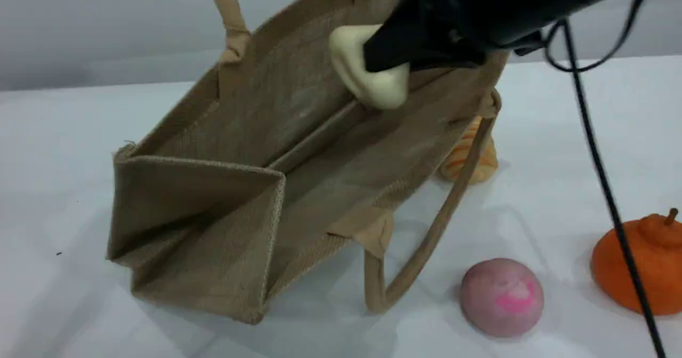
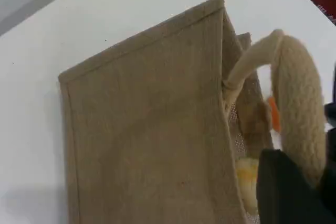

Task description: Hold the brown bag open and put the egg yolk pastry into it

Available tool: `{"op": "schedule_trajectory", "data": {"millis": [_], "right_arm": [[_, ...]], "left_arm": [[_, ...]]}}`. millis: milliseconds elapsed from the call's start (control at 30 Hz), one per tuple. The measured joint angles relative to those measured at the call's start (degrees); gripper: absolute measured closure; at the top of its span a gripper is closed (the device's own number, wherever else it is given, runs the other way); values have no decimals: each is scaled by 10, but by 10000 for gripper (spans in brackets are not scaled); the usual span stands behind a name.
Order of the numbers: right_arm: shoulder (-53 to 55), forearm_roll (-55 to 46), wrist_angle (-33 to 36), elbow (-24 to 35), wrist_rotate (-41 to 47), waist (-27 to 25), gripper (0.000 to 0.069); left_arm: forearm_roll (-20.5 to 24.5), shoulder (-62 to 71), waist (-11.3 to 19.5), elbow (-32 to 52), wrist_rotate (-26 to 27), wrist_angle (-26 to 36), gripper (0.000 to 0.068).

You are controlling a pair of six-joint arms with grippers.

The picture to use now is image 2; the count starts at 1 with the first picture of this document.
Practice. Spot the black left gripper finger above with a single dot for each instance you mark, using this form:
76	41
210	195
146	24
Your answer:
330	182
283	195

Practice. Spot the cream egg yolk pastry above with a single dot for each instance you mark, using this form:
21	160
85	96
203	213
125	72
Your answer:
246	184

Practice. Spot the brown burlap bag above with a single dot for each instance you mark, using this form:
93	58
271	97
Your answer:
144	129

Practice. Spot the orange tangerine toy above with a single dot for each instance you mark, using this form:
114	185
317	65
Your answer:
275	115

